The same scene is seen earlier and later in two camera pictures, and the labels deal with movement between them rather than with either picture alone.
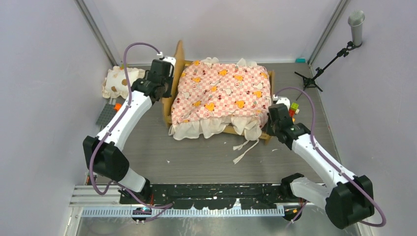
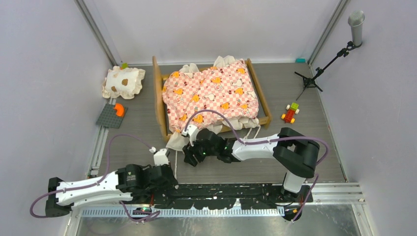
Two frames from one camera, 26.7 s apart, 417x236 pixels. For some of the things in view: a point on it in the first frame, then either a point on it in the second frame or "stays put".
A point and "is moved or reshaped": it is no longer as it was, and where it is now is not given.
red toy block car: x=294 y=109 stays put
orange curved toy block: x=117 y=106 stays put
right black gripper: x=269 y=130 to x=189 y=151
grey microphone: x=356 y=19 stays put
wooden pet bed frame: x=179 y=64 is moved or reshaped
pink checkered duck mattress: x=211 y=95 is moved or reshaped
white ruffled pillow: x=115 y=82 stays put
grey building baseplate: x=105 y=115 stays put
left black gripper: x=168 y=94 to x=168 y=185
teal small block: x=300 y=60 stays put
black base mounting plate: x=215 y=196 stays put
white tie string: x=239 y=147 is moved or reshaped
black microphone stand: x=308 y=83 stays put
